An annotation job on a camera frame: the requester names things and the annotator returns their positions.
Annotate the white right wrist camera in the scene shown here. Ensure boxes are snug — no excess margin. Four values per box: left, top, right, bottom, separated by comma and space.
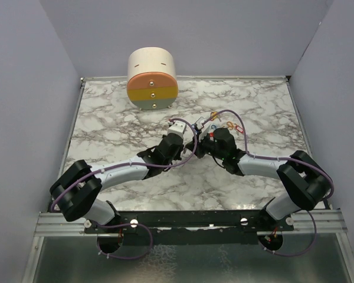
194, 117, 212, 141

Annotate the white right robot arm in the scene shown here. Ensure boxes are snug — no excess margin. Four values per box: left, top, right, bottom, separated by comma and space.
186, 128, 333, 231

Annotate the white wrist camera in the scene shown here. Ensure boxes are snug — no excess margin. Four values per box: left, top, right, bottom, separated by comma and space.
167, 121, 186, 138
194, 117, 212, 141

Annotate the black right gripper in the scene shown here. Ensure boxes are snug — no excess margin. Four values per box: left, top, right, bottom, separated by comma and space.
186, 129, 226, 160

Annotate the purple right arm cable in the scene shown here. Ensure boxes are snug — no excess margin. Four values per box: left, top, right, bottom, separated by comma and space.
206, 109, 335, 256

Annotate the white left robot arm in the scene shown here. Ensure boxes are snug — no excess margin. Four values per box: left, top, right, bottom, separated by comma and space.
50, 133, 183, 233

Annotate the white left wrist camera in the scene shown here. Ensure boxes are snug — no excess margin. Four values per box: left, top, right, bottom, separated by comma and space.
167, 121, 186, 138

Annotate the round three-drawer mini cabinet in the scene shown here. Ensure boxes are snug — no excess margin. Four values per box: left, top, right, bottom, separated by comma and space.
126, 47, 179, 110

